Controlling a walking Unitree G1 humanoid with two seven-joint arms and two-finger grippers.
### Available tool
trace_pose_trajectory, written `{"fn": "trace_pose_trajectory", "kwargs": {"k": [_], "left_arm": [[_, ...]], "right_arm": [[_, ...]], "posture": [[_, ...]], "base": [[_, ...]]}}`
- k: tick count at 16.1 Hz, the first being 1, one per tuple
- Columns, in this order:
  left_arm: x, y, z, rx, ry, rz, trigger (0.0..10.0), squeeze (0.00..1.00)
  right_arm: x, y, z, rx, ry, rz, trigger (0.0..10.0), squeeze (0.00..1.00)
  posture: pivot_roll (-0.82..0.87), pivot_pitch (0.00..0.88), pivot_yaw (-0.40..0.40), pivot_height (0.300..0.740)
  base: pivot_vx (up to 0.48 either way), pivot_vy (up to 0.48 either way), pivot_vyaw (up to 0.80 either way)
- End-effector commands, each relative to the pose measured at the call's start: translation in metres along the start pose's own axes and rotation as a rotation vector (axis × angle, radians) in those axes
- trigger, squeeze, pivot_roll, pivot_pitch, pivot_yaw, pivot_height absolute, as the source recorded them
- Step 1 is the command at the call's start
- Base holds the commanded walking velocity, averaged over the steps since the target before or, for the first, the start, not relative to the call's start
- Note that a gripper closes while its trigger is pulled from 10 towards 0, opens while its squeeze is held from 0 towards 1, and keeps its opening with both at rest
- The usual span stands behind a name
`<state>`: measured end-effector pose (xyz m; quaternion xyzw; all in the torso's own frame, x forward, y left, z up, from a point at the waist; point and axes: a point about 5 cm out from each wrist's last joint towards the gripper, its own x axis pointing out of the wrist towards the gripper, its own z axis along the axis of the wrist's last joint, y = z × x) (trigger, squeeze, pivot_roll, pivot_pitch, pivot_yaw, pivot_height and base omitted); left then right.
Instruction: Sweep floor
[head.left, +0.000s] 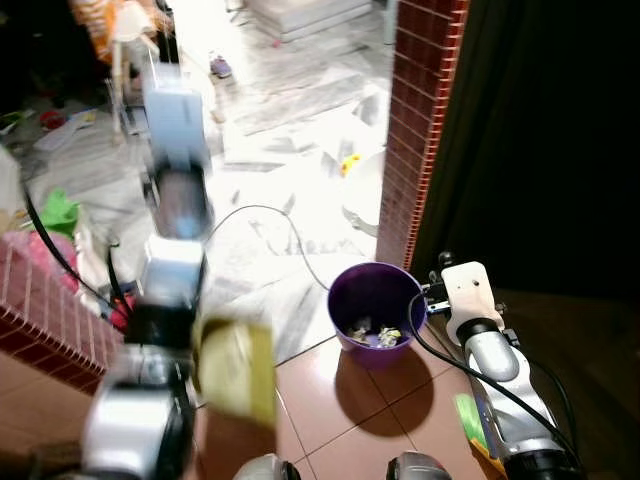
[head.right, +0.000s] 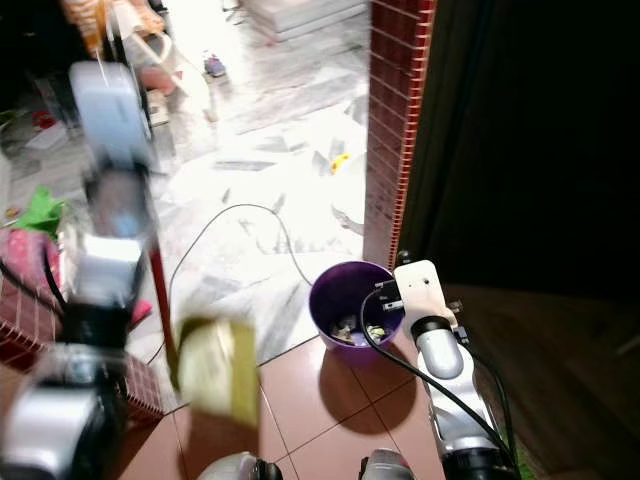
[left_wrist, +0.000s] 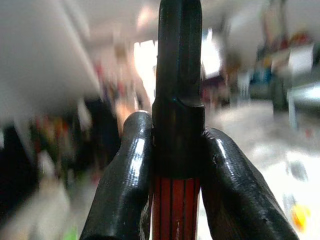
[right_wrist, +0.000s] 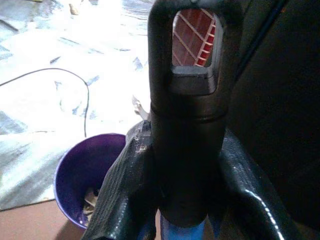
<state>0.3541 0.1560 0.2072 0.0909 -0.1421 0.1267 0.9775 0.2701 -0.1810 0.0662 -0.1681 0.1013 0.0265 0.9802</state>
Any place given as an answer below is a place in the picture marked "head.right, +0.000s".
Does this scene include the yellow dustpan with red handle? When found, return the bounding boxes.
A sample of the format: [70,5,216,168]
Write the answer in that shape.
[147,244,262,430]

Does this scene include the purple plastic bucket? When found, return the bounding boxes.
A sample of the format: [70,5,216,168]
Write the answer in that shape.
[308,261,407,367]

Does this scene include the paper trash pile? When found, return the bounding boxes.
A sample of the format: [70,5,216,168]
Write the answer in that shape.
[324,316,392,347]

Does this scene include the right robot leg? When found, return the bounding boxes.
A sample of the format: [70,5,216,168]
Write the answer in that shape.
[359,447,422,480]

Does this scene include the green plastic item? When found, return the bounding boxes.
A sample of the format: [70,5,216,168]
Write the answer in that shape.
[514,450,535,480]

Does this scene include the pink patterned bag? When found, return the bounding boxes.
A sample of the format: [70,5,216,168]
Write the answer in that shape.
[4,227,63,301]

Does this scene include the green bag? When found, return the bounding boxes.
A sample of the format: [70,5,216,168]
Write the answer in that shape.
[14,186,67,237]

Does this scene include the small purple toy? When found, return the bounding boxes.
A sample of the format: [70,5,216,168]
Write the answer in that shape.
[204,51,228,80]

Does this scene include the orange striped cloth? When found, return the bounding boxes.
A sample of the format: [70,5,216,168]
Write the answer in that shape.
[58,0,163,53]

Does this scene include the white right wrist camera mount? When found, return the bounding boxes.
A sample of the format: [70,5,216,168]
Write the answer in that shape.
[392,259,458,337]

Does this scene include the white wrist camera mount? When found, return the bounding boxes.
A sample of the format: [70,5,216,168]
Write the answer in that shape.
[392,259,458,337]
[68,60,157,173]

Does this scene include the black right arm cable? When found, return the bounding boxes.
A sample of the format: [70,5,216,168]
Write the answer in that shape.
[360,288,519,463]

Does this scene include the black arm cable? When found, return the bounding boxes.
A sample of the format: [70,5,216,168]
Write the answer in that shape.
[360,288,519,463]
[0,240,83,323]

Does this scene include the thin black floor cable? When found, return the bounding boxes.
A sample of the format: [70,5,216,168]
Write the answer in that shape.
[168,202,317,293]

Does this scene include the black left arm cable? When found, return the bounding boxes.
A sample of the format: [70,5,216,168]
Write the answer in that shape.
[0,240,83,323]

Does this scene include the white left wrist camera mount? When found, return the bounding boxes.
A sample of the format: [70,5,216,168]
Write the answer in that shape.
[68,60,157,173]

